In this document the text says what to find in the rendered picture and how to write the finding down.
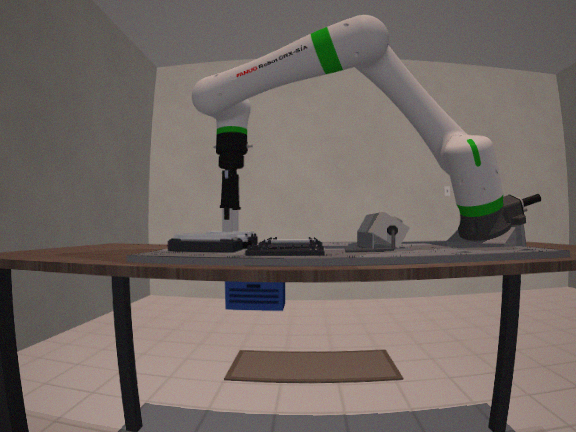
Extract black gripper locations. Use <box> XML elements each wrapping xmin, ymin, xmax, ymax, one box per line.
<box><xmin>218</xmin><ymin>153</ymin><xmax>244</xmax><ymax>232</ymax></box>

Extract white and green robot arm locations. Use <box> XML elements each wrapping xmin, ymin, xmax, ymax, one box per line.
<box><xmin>192</xmin><ymin>15</ymin><xmax>541</xmax><ymax>241</ymax></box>

